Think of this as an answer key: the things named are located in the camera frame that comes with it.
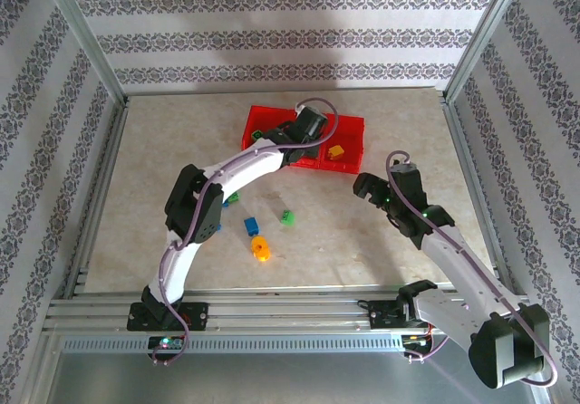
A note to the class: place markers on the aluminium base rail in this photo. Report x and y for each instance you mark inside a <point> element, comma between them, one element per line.
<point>281,309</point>

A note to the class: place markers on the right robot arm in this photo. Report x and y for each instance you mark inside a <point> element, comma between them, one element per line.
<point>462,263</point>

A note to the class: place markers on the grey metal bench plate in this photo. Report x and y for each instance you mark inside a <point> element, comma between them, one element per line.
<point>294,381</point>

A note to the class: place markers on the left controller board with lights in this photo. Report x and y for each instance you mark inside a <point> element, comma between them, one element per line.
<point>165,343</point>

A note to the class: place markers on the right controller board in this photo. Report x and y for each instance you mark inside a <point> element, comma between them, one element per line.
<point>414,341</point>

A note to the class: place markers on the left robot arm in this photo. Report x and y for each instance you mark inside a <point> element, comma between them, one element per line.
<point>181,268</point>

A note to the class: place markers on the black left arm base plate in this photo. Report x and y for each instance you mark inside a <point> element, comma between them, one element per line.
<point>197,315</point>

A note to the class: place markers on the aluminium side rail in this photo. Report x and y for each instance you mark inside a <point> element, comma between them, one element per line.
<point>99,195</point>
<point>463,150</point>

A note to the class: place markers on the orange yellow round lego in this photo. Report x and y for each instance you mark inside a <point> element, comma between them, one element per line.
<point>260,247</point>

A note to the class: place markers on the long green lego brick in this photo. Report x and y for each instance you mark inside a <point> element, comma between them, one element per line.
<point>233,198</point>

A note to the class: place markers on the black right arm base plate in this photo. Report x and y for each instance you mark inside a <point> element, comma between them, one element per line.
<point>380,315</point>

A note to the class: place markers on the yellow lego brick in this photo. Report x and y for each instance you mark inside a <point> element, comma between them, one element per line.
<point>335,151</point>

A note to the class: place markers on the aluminium frame post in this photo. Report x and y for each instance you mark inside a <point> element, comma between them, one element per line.
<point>481,37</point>
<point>86,37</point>

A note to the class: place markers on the small green lego brick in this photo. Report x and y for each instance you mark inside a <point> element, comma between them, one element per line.
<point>287,217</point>

